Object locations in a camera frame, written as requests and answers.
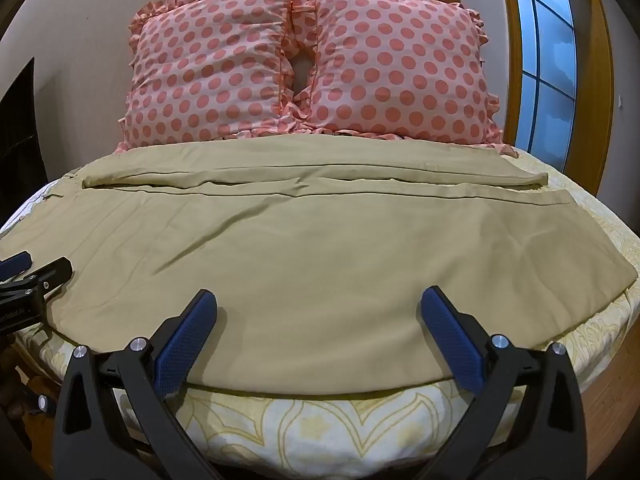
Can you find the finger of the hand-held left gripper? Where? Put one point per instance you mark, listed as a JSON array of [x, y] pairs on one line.
[[50, 272], [15, 264]]

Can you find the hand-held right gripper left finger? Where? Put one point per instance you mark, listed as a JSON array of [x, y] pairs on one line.
[[184, 345]]

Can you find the yellow patterned bed sheet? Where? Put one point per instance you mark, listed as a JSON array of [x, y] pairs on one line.
[[310, 435]]

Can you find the pink polka dot pillow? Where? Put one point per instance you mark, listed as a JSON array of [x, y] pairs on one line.
[[210, 67], [395, 60]]

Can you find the khaki pants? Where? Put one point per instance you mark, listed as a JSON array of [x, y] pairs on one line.
[[320, 260]]

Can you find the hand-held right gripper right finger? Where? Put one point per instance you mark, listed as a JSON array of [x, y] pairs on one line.
[[452, 340]]

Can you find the wooden framed window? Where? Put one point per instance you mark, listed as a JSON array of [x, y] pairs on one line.
[[547, 55]]

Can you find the wooden bed frame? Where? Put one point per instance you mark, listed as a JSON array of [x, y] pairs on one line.
[[607, 400]]

